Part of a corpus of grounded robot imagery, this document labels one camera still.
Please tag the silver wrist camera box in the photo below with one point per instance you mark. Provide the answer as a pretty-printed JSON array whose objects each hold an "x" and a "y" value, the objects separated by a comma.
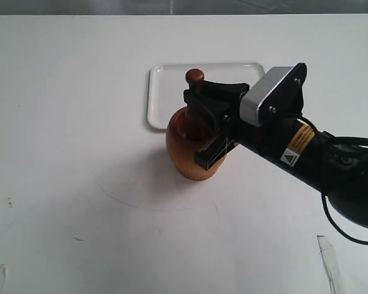
[{"x": 276, "y": 93}]

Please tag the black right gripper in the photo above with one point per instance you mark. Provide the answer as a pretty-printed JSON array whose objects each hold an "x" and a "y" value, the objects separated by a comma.
[{"x": 268, "y": 141}]

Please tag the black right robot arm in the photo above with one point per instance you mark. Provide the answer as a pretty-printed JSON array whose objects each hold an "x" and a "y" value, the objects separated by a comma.
[{"x": 337, "y": 167}]

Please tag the wooden mortar cup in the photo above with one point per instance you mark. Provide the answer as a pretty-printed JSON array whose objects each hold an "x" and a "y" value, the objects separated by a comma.
[{"x": 181, "y": 150}]

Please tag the white rectangular plastic tray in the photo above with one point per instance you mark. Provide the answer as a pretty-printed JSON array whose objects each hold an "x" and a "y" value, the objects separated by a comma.
[{"x": 166, "y": 84}]

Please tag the clear tape strip right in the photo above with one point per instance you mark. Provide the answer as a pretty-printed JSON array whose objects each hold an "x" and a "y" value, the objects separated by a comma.
[{"x": 330, "y": 264}]

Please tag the brown wooden pestle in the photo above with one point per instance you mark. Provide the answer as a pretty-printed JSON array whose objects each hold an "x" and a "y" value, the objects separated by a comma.
[{"x": 198, "y": 121}]

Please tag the clear tape piece left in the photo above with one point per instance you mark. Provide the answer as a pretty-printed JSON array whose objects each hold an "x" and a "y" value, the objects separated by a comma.
[{"x": 0, "y": 272}]

